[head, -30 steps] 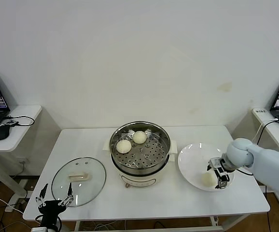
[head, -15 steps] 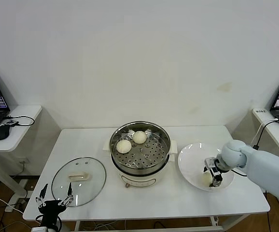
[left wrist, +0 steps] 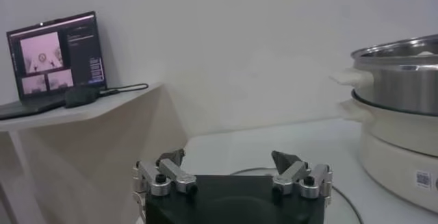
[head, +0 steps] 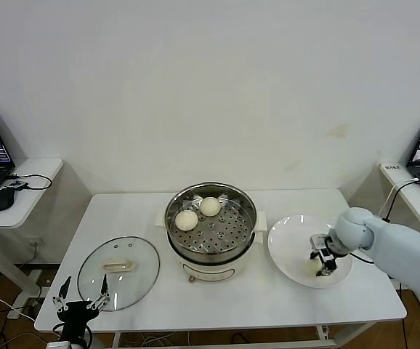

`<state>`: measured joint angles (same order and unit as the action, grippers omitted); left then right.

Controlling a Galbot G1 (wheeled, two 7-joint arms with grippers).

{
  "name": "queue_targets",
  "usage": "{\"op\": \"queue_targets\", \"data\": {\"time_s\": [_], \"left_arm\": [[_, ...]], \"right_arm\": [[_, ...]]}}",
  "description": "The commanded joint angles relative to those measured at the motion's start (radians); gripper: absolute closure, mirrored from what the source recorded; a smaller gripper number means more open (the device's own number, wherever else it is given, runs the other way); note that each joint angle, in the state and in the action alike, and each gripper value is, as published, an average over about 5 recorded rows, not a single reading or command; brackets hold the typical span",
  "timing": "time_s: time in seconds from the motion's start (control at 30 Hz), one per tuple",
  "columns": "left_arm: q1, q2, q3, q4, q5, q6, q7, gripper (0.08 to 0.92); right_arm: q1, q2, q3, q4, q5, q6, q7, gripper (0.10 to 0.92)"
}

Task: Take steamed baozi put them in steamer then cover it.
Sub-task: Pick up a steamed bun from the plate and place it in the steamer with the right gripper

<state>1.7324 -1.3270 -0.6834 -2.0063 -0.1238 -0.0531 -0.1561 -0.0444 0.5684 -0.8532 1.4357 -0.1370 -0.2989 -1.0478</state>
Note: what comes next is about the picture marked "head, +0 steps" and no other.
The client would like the white steamed baozi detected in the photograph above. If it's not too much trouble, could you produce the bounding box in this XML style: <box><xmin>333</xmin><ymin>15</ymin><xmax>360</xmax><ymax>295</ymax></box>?
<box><xmin>175</xmin><ymin>209</ymin><xmax>199</xmax><ymax>232</ymax></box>
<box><xmin>302</xmin><ymin>260</ymin><xmax>322</xmax><ymax>279</ymax></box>
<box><xmin>199</xmin><ymin>196</ymin><xmax>222</xmax><ymax>217</ymax></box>

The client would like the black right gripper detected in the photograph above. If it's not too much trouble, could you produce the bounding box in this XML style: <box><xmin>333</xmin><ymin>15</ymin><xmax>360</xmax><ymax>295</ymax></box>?
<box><xmin>308</xmin><ymin>236</ymin><xmax>342</xmax><ymax>278</ymax></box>

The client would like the thin black desk cable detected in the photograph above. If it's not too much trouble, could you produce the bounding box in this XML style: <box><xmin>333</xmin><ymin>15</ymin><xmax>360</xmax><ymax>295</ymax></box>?
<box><xmin>8</xmin><ymin>173</ymin><xmax>53</xmax><ymax>192</ymax></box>

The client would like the black floor cable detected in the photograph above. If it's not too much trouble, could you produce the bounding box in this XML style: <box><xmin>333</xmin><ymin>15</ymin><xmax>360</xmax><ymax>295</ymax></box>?
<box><xmin>230</xmin><ymin>332</ymin><xmax>254</xmax><ymax>345</ymax></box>

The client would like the black cable with adapter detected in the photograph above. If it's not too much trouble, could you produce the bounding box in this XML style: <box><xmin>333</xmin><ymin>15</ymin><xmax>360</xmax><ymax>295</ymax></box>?
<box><xmin>380</xmin><ymin>180</ymin><xmax>420</xmax><ymax>292</ymax></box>

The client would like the white cable bundle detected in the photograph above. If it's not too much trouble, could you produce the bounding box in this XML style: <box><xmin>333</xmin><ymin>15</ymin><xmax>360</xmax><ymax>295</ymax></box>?
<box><xmin>137</xmin><ymin>334</ymin><xmax>171</xmax><ymax>348</ymax></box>

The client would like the white side desk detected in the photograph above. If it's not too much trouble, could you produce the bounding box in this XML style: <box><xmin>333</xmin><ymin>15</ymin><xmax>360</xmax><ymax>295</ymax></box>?
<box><xmin>378</xmin><ymin>162</ymin><xmax>420</xmax><ymax>310</ymax></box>
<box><xmin>0</xmin><ymin>158</ymin><xmax>65</xmax><ymax>321</ymax></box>

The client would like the black computer mouse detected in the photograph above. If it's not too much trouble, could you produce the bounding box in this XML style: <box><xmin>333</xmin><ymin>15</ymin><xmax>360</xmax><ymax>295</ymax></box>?
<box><xmin>0</xmin><ymin>188</ymin><xmax>17</xmax><ymax>212</ymax></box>

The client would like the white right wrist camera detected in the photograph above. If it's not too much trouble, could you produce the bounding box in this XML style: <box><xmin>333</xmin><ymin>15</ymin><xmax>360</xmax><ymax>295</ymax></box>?
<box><xmin>310</xmin><ymin>234</ymin><xmax>329</xmax><ymax>252</ymax></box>

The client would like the white round plate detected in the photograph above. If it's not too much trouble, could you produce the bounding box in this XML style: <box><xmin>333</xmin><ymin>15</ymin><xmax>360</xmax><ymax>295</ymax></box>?
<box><xmin>267</xmin><ymin>214</ymin><xmax>354</xmax><ymax>289</ymax></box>

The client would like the stainless steel steamer basket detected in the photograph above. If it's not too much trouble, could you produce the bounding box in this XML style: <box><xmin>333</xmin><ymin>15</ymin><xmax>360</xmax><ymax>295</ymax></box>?
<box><xmin>154</xmin><ymin>180</ymin><xmax>269</xmax><ymax>256</ymax></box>

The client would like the white floor power strip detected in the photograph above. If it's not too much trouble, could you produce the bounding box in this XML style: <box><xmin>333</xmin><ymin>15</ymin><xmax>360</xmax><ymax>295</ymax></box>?
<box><xmin>8</xmin><ymin>297</ymin><xmax>46</xmax><ymax>321</ymax></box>

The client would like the thin white cable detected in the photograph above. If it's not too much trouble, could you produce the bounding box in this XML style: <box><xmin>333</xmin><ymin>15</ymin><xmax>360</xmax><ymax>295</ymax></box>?
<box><xmin>378</xmin><ymin>177</ymin><xmax>420</xmax><ymax>219</ymax></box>

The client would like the cream electric cooker pot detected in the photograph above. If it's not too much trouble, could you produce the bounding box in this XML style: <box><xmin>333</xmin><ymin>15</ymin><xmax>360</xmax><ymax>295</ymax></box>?
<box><xmin>168</xmin><ymin>232</ymin><xmax>257</xmax><ymax>284</ymax></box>

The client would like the round glass lid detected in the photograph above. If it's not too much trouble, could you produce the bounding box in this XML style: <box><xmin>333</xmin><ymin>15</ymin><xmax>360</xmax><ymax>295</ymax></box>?
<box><xmin>76</xmin><ymin>236</ymin><xmax>160</xmax><ymax>313</ymax></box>

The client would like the white table frame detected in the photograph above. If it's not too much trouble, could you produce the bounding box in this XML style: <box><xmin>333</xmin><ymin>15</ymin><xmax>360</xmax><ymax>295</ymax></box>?
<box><xmin>82</xmin><ymin>319</ymin><xmax>374</xmax><ymax>349</ymax></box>

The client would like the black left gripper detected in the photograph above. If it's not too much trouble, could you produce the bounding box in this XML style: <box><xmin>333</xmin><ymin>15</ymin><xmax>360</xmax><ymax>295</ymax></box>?
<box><xmin>52</xmin><ymin>273</ymin><xmax>112</xmax><ymax>340</ymax></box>

